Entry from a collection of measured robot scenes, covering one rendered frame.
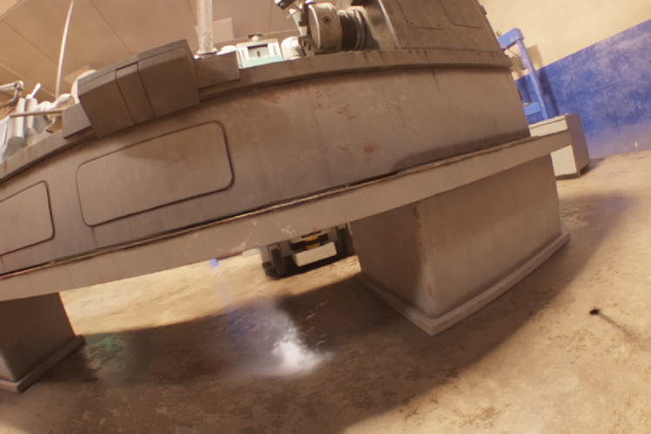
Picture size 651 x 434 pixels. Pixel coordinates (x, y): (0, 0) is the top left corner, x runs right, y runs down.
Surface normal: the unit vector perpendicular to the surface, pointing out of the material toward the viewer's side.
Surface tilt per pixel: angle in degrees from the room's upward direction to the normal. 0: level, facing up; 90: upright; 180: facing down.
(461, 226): 90
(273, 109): 90
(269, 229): 90
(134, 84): 141
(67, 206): 90
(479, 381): 0
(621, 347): 0
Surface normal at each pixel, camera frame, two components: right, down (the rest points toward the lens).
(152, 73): 0.33, 0.72
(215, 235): 0.22, -0.05
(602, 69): -0.94, 0.25
